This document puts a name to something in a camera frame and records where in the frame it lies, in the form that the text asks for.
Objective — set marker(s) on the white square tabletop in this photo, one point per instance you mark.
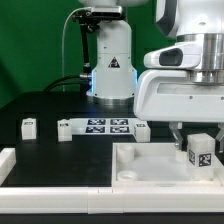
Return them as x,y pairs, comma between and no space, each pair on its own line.
156,165

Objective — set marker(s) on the white U-shaped obstacle fence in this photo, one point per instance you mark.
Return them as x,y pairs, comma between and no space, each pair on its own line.
91,200

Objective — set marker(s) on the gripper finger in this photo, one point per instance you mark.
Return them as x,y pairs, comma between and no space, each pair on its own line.
220,137
175,128

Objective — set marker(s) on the black camera on stand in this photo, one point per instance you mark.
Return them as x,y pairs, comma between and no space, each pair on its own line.
89,20

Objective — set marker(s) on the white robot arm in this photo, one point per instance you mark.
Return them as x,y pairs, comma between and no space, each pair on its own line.
200,21

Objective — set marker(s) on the white fiducial marker sheet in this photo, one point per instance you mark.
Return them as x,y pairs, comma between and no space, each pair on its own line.
102,126

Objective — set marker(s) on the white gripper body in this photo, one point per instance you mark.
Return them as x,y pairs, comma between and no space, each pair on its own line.
165,92

